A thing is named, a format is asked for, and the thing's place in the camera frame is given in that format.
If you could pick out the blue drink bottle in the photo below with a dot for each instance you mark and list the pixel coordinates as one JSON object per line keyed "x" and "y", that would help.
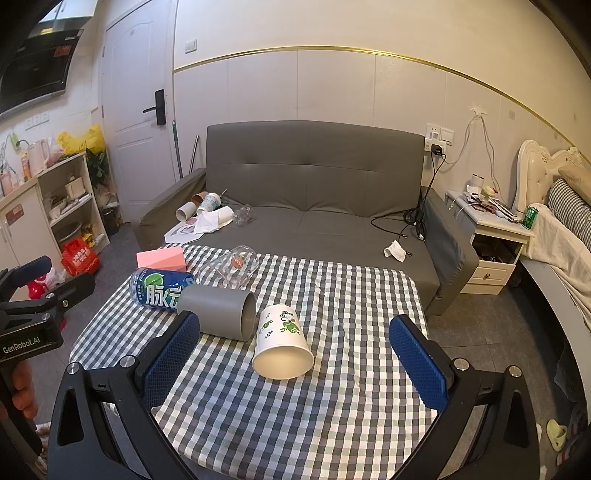
{"x": 157, "y": 290}

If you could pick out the pink box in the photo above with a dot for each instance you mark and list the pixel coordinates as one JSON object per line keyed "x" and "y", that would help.
{"x": 159, "y": 257}

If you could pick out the red shopping bag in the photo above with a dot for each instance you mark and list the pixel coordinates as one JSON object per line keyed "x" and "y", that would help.
{"x": 81, "y": 258}

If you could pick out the green drink can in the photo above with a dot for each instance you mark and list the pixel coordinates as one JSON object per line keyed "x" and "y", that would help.
{"x": 530, "y": 218}

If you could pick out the green potted plant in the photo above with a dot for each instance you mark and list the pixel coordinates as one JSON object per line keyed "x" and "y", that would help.
{"x": 98, "y": 166}

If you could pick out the white door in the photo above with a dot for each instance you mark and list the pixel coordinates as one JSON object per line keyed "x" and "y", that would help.
{"x": 134, "y": 69}

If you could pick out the yellow-green slipper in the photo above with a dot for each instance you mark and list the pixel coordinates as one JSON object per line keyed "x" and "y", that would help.
{"x": 556, "y": 433}

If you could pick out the red plastic bag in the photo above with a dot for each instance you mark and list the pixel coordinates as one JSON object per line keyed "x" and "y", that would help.
{"x": 41, "y": 288}

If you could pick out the beige kitchen cabinet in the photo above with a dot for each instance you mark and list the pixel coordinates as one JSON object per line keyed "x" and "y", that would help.
{"x": 27, "y": 217}

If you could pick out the white cup blue print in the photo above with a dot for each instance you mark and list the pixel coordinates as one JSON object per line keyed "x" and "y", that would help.
{"x": 210, "y": 203}

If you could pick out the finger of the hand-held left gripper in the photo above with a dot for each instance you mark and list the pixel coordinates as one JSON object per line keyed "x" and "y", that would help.
{"x": 76, "y": 286}
{"x": 30, "y": 271}

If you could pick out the person's left hand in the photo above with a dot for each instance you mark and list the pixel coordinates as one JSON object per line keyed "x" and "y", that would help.
{"x": 25, "y": 392}

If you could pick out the checkered pillow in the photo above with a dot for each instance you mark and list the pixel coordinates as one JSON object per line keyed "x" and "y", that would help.
{"x": 570, "y": 207}

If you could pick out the black trash bin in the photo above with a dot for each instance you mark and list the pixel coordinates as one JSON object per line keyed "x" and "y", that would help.
{"x": 110, "y": 221}

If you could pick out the plain white paper cup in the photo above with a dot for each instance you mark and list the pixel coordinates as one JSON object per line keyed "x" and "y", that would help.
{"x": 220, "y": 216}
{"x": 186, "y": 211}

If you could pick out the clear glass cup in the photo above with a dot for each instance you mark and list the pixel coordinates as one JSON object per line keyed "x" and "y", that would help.
{"x": 233, "y": 267}

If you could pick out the metal stick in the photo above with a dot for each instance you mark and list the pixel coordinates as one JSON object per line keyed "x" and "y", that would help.
{"x": 195, "y": 152}

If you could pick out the white paper cup green print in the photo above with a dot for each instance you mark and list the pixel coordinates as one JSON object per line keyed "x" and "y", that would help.
{"x": 282, "y": 344}

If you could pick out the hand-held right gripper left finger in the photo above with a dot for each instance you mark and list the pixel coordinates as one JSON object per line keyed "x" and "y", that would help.
{"x": 173, "y": 357}

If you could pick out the yellow plastic bag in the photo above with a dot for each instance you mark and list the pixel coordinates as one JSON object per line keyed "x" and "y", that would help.
{"x": 83, "y": 141}

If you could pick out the wall socket with charger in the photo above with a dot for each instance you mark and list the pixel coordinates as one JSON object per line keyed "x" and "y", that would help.
{"x": 438, "y": 138}

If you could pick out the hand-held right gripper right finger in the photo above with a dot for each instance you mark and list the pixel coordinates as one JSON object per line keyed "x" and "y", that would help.
{"x": 418, "y": 362}

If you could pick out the brown paper cup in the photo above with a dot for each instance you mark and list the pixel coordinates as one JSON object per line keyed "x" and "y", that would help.
{"x": 198, "y": 198}

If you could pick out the grey plastic cup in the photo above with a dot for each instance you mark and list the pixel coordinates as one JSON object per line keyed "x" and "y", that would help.
{"x": 217, "y": 311}

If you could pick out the crumpled white tissue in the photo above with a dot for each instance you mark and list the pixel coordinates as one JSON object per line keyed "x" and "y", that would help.
{"x": 395, "y": 251}

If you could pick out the pink electric kettle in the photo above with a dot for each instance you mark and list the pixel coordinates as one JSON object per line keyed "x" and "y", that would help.
{"x": 37, "y": 157}

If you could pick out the white blanket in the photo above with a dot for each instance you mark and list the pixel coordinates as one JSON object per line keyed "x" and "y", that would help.
{"x": 558, "y": 249}

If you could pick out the cream bed headboard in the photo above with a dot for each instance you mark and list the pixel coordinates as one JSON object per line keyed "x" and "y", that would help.
{"x": 535, "y": 166}

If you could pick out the black range hood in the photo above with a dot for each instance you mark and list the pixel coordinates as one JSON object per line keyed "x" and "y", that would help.
{"x": 37, "y": 69}

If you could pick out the white nightstand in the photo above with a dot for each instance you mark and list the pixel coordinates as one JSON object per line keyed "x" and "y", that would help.
{"x": 494, "y": 235}

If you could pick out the white light switch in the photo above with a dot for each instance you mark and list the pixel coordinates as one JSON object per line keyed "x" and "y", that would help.
{"x": 190, "y": 45}

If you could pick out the grey sofa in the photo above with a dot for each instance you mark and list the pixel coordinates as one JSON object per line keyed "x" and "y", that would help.
{"x": 323, "y": 184}

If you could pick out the checkered tablecloth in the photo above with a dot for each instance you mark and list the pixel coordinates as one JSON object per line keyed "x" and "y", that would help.
{"x": 286, "y": 424}

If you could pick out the beige pillow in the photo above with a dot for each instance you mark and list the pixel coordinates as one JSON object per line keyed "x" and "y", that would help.
{"x": 577, "y": 180}

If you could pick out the clear plastic bottle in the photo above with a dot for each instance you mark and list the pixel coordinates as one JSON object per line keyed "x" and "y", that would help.
{"x": 243, "y": 216}

